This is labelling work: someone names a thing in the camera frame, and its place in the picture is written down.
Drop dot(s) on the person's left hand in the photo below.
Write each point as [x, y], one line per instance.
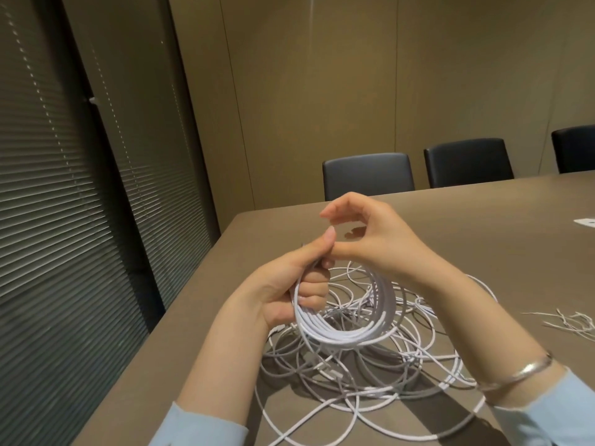
[288, 283]

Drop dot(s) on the person's right hand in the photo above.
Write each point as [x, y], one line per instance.
[386, 241]

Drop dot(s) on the person's left forearm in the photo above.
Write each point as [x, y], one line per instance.
[218, 371]

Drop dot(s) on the dark meeting chair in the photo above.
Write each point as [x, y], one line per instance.
[469, 162]
[575, 148]
[367, 176]

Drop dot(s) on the brown table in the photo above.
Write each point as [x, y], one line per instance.
[511, 236]

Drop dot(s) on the bunch of white twist ties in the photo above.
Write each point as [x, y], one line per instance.
[565, 320]

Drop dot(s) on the white table socket panel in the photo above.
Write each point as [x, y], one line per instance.
[586, 222]

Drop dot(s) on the glass partition with grey blinds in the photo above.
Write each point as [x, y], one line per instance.
[69, 181]

